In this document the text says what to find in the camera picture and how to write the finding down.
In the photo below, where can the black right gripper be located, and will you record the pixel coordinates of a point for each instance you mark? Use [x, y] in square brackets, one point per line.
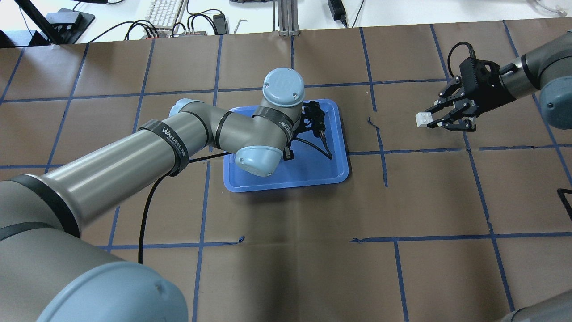
[486, 95]

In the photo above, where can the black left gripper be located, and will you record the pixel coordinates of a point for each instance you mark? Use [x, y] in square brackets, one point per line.
[289, 154]

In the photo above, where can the white block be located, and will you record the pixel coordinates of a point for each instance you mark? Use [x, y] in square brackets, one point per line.
[423, 119]

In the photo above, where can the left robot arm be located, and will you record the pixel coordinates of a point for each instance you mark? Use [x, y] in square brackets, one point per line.
[49, 274]

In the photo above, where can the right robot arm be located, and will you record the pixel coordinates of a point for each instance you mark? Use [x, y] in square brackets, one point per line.
[547, 70]

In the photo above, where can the blue plastic tray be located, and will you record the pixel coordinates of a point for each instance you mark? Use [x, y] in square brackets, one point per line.
[309, 167]

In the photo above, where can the black power adapter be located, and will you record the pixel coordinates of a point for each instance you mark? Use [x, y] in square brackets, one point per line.
[338, 11]

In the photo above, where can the white keyboard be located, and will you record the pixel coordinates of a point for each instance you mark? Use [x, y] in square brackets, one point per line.
[164, 14]

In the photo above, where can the aluminium frame post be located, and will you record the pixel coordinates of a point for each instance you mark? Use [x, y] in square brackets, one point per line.
[287, 17]

